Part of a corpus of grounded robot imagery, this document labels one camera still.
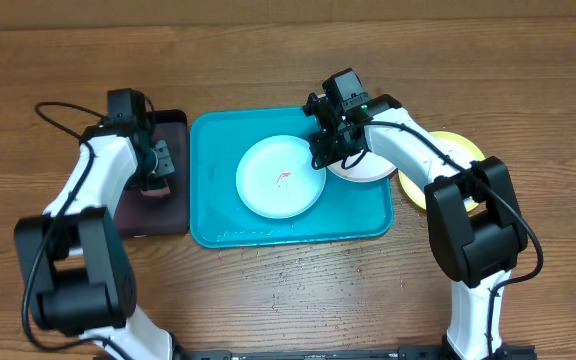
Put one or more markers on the yellow plate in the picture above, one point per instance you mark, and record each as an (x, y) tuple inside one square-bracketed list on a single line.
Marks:
[(453, 140)]

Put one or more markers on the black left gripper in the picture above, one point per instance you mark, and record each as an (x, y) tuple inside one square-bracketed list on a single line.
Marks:
[(167, 168)]

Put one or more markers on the pink green sponge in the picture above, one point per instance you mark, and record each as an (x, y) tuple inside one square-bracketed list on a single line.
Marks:
[(156, 192)]

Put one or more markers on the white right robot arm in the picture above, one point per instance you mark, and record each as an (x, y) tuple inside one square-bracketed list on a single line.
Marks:
[(473, 219)]

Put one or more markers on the teal plastic tray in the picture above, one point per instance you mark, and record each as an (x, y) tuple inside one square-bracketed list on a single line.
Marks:
[(218, 217)]

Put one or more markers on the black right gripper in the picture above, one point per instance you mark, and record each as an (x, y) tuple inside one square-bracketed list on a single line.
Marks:
[(324, 153)]

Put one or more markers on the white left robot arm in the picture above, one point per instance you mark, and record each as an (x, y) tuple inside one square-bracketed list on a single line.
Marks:
[(79, 285)]

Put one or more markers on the light blue plate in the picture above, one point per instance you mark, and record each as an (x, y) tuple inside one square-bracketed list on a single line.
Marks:
[(275, 178)]

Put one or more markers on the white plate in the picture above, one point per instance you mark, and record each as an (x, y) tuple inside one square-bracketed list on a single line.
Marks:
[(371, 168)]

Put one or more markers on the black tray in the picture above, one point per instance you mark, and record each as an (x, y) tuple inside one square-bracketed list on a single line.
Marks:
[(138, 214)]

